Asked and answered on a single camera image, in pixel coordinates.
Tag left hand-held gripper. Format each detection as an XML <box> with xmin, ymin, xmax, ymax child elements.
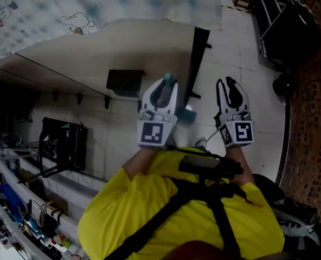
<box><xmin>136</xmin><ymin>77</ymin><xmax>179</xmax><ymax>150</ymax></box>

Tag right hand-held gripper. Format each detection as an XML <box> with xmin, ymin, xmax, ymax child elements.
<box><xmin>214</xmin><ymin>76</ymin><xmax>255</xmax><ymax>148</ymax></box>

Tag person's left forearm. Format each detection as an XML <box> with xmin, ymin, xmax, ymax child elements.
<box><xmin>121</xmin><ymin>146</ymin><xmax>162</xmax><ymax>181</ymax></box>

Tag person's right forearm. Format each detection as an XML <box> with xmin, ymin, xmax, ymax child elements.
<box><xmin>225</xmin><ymin>144</ymin><xmax>256</xmax><ymax>185</ymax></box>

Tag small black box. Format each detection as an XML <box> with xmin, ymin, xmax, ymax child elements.
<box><xmin>106</xmin><ymin>69</ymin><xmax>148</xmax><ymax>99</ymax></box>

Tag black table leg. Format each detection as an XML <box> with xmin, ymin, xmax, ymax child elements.
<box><xmin>183</xmin><ymin>27</ymin><xmax>213</xmax><ymax>100</ymax></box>

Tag black round object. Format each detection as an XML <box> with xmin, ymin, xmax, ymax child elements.
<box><xmin>272</xmin><ymin>74</ymin><xmax>292</xmax><ymax>96</ymax></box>

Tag person's right grey shoe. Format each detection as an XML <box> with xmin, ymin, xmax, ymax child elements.
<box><xmin>194</xmin><ymin>136</ymin><xmax>208</xmax><ymax>148</ymax></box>

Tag beige table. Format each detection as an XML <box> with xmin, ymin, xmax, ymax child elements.
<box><xmin>0</xmin><ymin>17</ymin><xmax>213</xmax><ymax>108</ymax></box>

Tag black chest-mounted device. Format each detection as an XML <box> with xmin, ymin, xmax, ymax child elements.
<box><xmin>177</xmin><ymin>154</ymin><xmax>245</xmax><ymax>180</ymax></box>

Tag black metal cart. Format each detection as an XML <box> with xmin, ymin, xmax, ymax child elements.
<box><xmin>253</xmin><ymin>0</ymin><xmax>321</xmax><ymax>65</ymax></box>

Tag cartoon bear tablecloth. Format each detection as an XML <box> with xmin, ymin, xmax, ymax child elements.
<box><xmin>0</xmin><ymin>0</ymin><xmax>224</xmax><ymax>62</ymax></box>

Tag person's yellow shirt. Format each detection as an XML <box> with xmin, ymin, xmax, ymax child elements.
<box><xmin>78</xmin><ymin>146</ymin><xmax>286</xmax><ymax>260</ymax></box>

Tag grey and black backpack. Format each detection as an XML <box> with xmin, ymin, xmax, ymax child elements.
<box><xmin>253</xmin><ymin>173</ymin><xmax>321</xmax><ymax>255</ymax></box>

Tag white metal shelving rack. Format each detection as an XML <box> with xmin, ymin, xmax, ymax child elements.
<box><xmin>0</xmin><ymin>133</ymin><xmax>108</xmax><ymax>260</ymax></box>

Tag blue plastic box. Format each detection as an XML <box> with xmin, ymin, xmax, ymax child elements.
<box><xmin>0</xmin><ymin>183</ymin><xmax>23</xmax><ymax>222</ymax></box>

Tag black frame machine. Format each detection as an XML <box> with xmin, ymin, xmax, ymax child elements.
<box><xmin>38</xmin><ymin>116</ymin><xmax>88</xmax><ymax>179</ymax></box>

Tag black harness straps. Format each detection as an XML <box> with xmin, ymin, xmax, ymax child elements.
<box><xmin>103</xmin><ymin>177</ymin><xmax>259</xmax><ymax>260</ymax></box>

